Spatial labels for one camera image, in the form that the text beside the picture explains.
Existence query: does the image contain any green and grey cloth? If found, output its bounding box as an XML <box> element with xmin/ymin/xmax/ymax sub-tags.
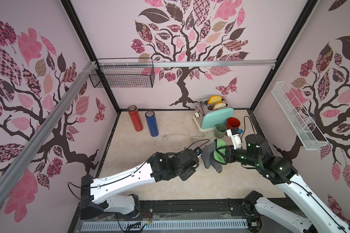
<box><xmin>201</xmin><ymin>139</ymin><xmax>226</xmax><ymax>173</ymax></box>

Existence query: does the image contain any red thermos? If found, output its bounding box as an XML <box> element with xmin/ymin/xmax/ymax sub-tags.
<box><xmin>127</xmin><ymin>105</ymin><xmax>144</xmax><ymax>132</ymax></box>

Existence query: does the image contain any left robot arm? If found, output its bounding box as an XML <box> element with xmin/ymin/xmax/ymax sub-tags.
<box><xmin>80</xmin><ymin>147</ymin><xmax>202</xmax><ymax>220</ymax></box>

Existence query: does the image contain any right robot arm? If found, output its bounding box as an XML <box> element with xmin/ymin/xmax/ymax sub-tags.
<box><xmin>216</xmin><ymin>135</ymin><xmax>350</xmax><ymax>233</ymax></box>

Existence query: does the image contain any green cup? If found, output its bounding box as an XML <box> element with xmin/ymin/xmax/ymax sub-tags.
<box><xmin>214</xmin><ymin>124</ymin><xmax>227</xmax><ymax>139</ymax></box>

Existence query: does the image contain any red cup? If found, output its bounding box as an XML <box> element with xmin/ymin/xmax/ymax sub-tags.
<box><xmin>226</xmin><ymin>117</ymin><xmax>241</xmax><ymax>130</ymax></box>

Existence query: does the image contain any mint green toaster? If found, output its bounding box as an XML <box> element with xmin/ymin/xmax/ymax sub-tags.
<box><xmin>192</xmin><ymin>97</ymin><xmax>234</xmax><ymax>132</ymax></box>

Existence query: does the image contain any pale bread slice front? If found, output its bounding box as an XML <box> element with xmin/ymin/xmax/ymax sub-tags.
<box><xmin>213</xmin><ymin>102</ymin><xmax>227</xmax><ymax>110</ymax></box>

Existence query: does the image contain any yellow bread slice back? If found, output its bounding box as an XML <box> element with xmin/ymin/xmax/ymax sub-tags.
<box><xmin>207</xmin><ymin>95</ymin><xmax>223</xmax><ymax>104</ymax></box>

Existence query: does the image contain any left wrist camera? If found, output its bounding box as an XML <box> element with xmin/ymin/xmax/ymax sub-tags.
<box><xmin>193</xmin><ymin>147</ymin><xmax>203</xmax><ymax>157</ymax></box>

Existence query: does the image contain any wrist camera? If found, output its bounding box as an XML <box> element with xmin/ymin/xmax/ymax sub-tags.
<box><xmin>227</xmin><ymin>127</ymin><xmax>243</xmax><ymax>150</ymax></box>
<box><xmin>193</xmin><ymin>147</ymin><xmax>203</xmax><ymax>157</ymax></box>

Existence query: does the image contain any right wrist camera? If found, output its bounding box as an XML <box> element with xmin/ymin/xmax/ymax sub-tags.
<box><xmin>227</xmin><ymin>127</ymin><xmax>243</xmax><ymax>150</ymax></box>

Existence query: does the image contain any white slotted cable duct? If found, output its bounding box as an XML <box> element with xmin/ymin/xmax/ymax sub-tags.
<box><xmin>80</xmin><ymin>219</ymin><xmax>248</xmax><ymax>233</ymax></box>

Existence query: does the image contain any white wire basket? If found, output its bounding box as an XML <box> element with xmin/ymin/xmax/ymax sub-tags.
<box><xmin>271</xmin><ymin>81</ymin><xmax>329</xmax><ymax>150</ymax></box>

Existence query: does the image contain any aluminium rail back wall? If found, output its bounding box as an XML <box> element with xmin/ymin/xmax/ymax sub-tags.
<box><xmin>99</xmin><ymin>60</ymin><xmax>277</xmax><ymax>68</ymax></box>

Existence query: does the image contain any aluminium rail wall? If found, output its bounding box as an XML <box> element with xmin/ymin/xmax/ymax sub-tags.
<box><xmin>99</xmin><ymin>60</ymin><xmax>277</xmax><ymax>68</ymax></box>
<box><xmin>0</xmin><ymin>61</ymin><xmax>98</xmax><ymax>206</ymax></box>

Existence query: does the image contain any black wire basket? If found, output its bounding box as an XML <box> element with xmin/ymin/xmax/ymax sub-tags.
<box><xmin>89</xmin><ymin>56</ymin><xmax>155</xmax><ymax>88</ymax></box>

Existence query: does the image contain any aluminium rail left wall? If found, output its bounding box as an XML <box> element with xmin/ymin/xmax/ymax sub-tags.
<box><xmin>0</xmin><ymin>61</ymin><xmax>98</xmax><ymax>206</ymax></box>

